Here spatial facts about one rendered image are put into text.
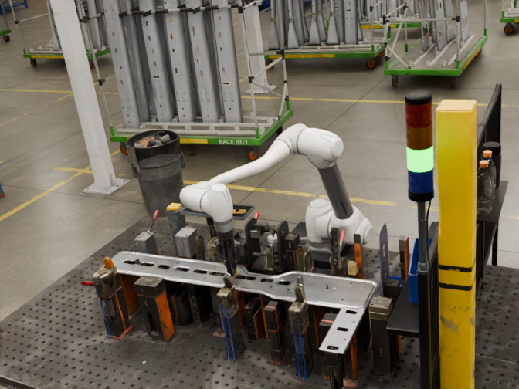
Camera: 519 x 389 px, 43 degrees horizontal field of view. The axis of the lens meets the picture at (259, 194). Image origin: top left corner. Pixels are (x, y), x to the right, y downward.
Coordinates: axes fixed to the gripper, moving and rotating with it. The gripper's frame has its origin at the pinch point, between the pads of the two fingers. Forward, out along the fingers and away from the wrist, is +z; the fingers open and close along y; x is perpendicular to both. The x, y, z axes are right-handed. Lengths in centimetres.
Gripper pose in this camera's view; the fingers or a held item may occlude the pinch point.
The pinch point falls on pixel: (231, 267)
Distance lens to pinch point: 309.9
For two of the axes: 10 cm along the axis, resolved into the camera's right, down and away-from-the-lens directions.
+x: -4.1, 4.3, -8.1
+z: 1.3, 9.0, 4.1
